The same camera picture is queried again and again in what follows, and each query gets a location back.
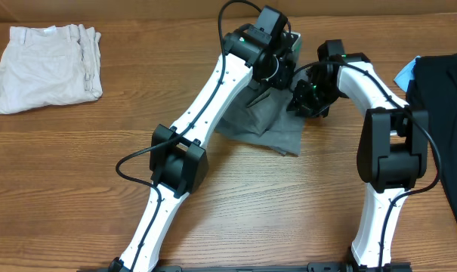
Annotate grey shorts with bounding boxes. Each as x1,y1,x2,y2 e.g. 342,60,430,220
215,80,305,156

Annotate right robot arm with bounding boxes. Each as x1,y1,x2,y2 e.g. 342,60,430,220
288,39,428,271

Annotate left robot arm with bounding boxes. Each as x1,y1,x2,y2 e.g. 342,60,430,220
107,6,301,271

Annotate light blue cloth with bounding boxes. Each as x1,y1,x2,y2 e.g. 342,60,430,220
394,55,420,92

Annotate black garment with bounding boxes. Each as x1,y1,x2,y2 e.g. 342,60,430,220
406,54,457,222

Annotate folded white shorts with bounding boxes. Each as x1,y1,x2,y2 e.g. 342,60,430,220
0,24,103,115

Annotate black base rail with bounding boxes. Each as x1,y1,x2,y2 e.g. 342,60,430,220
153,262,354,272

